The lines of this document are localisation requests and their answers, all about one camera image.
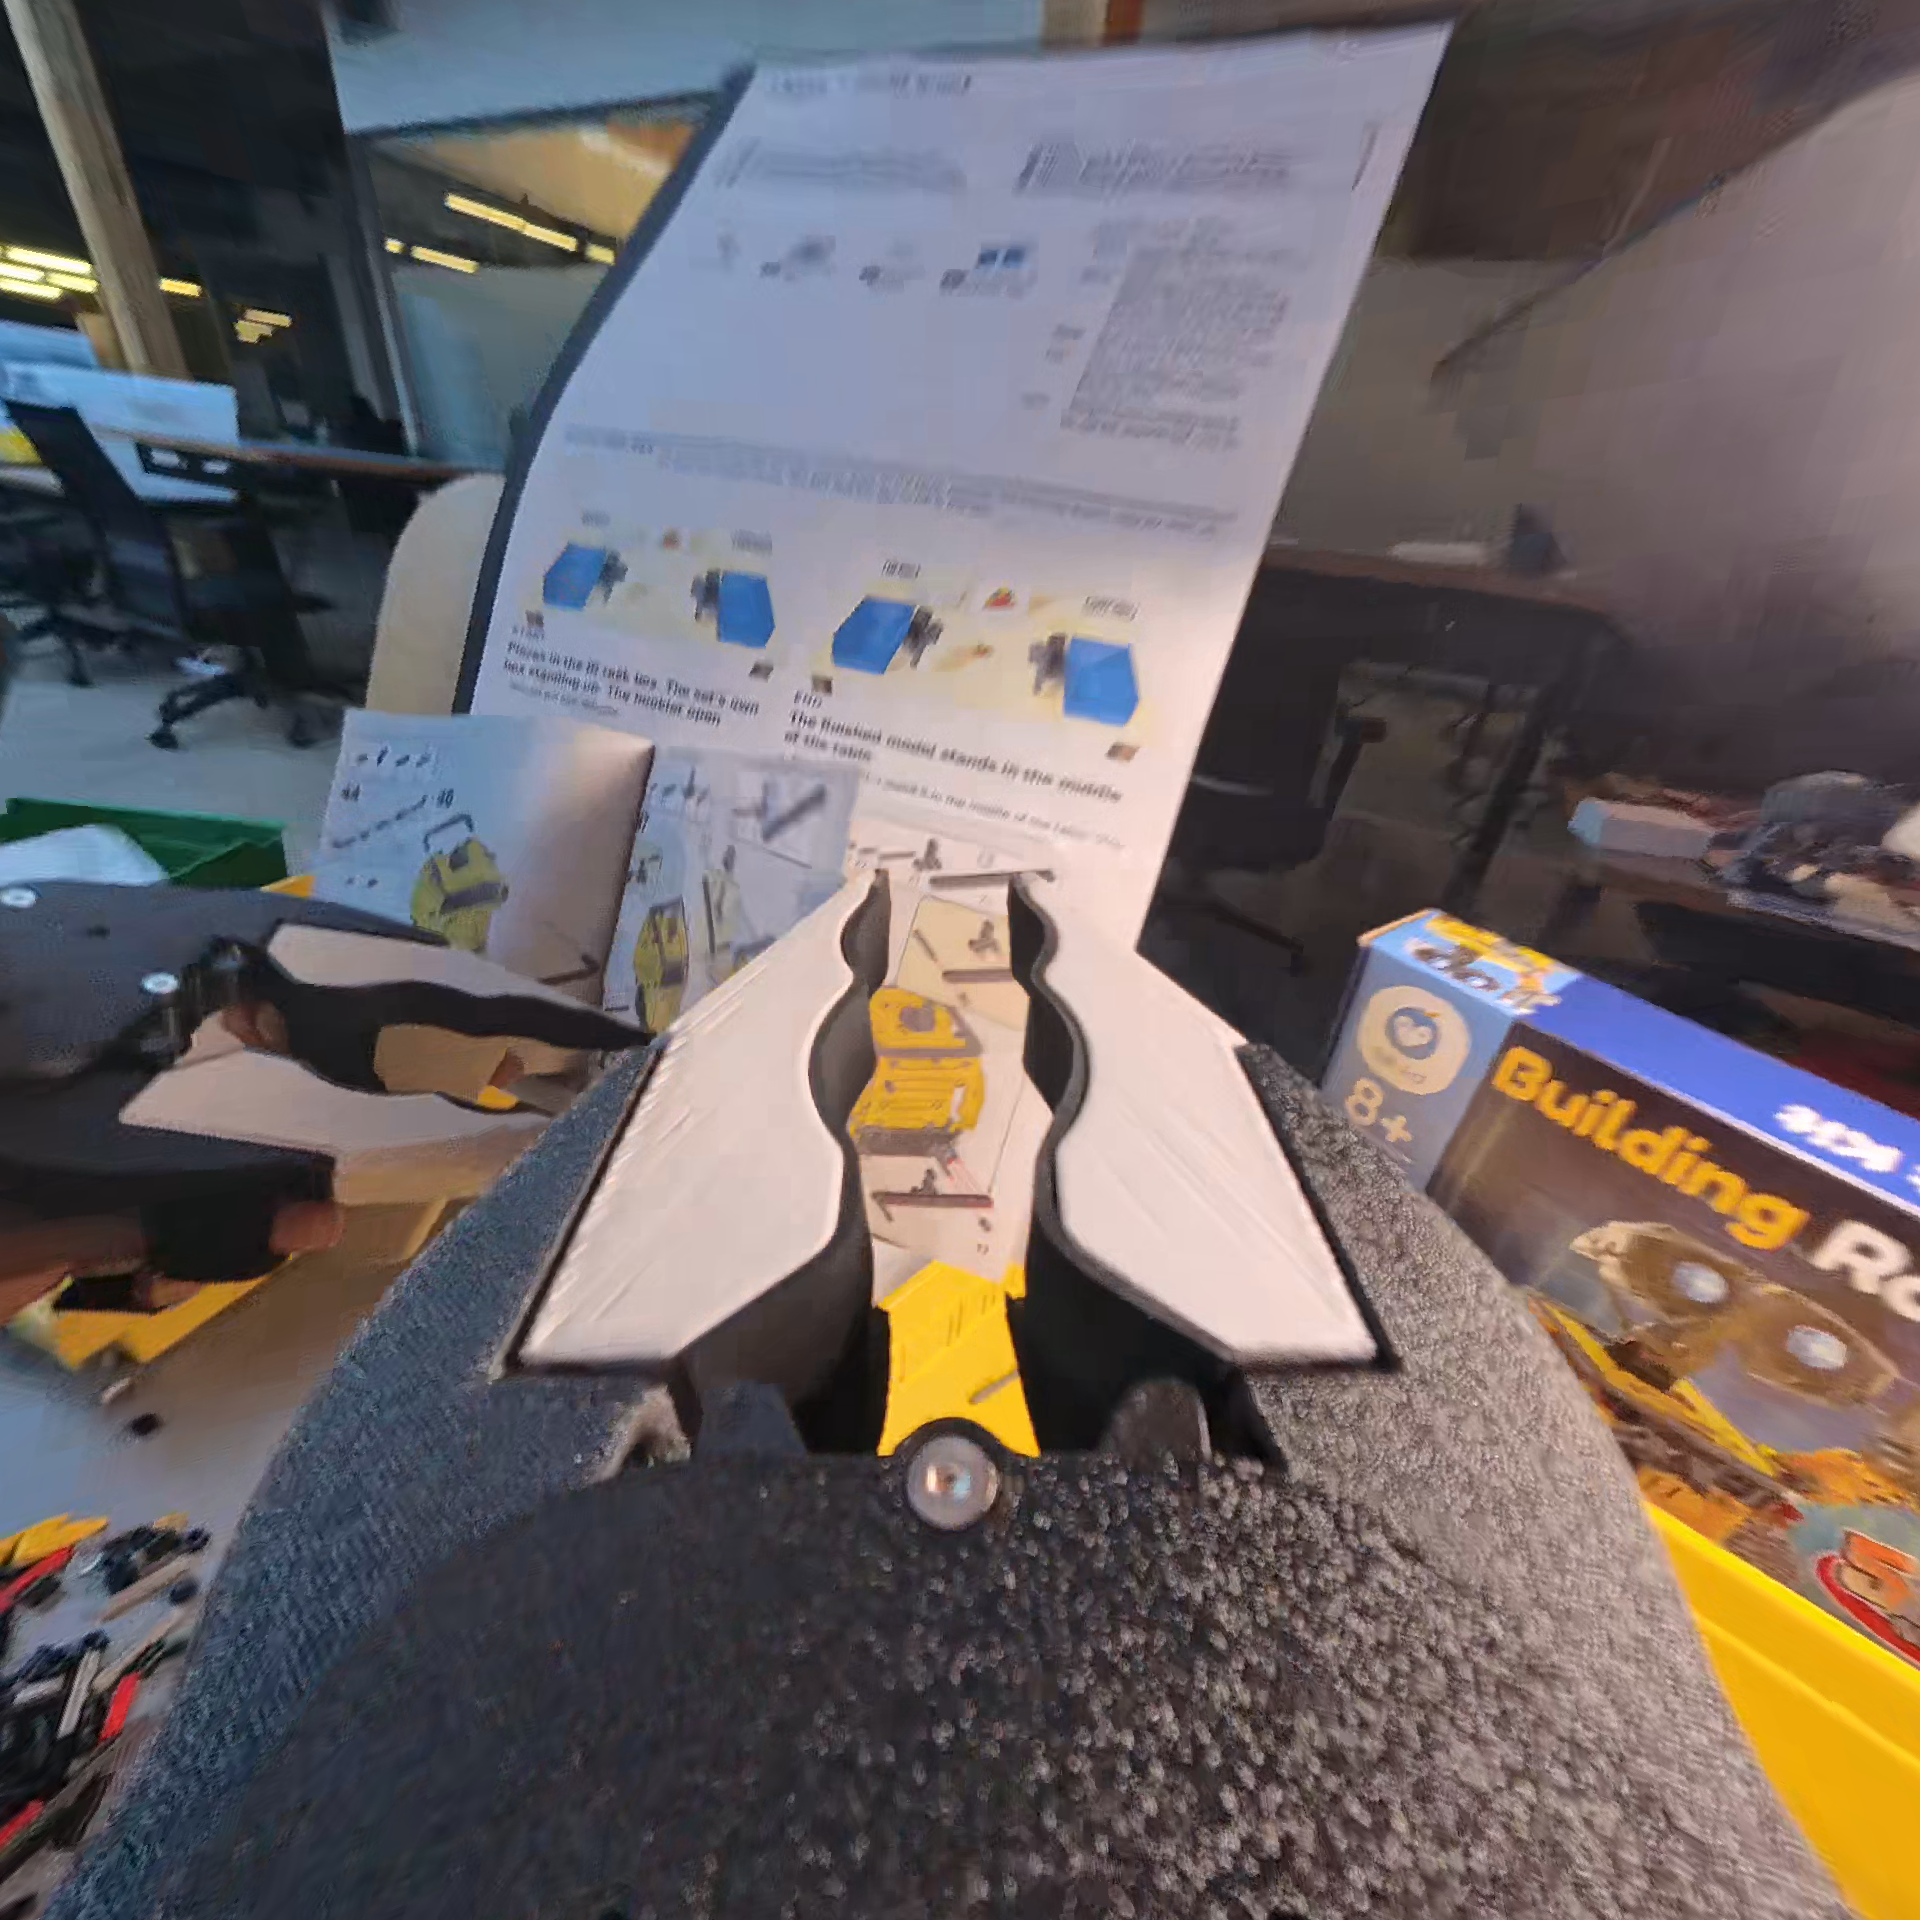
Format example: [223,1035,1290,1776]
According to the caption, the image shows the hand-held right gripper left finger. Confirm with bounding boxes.
[513,873,893,1372]

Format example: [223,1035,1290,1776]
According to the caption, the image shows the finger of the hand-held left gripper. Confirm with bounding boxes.
[263,922,657,1095]
[117,1048,601,1206]

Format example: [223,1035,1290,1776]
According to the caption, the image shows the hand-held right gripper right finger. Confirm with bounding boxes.
[1005,877,1385,1371]

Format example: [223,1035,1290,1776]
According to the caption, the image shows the instruction booklet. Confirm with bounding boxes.
[313,706,1056,1250]

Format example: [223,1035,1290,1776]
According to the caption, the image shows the pile of small block pieces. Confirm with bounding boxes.
[0,1509,214,1880]

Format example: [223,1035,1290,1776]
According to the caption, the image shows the grey desk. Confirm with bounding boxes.
[0,1242,442,1920]

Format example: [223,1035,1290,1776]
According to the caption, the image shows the bubble wrap bundle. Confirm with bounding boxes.
[0,822,169,892]

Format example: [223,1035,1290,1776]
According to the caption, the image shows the green plastic parts bin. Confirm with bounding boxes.
[0,796,293,893]

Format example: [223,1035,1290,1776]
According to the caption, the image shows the yellow plastic parts bin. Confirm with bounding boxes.
[872,1257,1920,1920]
[45,871,526,1371]

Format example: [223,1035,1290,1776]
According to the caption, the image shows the black office chair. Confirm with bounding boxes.
[1182,702,1392,980]
[4,394,341,756]

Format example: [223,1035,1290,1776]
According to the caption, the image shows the blue toy kit box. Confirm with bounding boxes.
[1317,904,1920,1669]

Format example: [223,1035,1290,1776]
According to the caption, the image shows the dark background table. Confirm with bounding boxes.
[1257,540,1632,920]

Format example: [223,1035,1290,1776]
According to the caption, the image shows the cluttered background table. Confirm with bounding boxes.
[1555,770,1920,995]

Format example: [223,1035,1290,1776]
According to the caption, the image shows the large printed instruction sheet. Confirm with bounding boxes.
[455,19,1456,965]

